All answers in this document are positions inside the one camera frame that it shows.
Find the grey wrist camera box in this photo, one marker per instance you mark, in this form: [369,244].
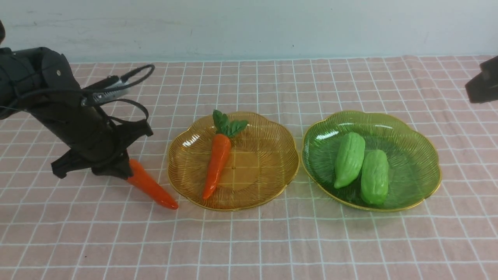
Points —
[110,82]

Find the amber ribbed glass plate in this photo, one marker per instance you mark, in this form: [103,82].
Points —
[263,161]

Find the pink checkered tablecloth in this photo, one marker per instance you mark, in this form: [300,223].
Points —
[99,228]

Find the green ribbed glass plate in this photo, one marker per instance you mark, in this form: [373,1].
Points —
[414,170]

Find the orange toy carrot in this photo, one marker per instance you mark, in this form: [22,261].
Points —
[220,149]
[144,182]

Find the green toy gourd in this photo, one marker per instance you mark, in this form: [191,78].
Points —
[349,160]
[374,178]

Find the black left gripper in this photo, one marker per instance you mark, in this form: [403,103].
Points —
[94,142]

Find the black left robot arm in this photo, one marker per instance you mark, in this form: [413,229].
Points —
[40,81]

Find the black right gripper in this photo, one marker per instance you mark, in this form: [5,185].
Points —
[483,88]

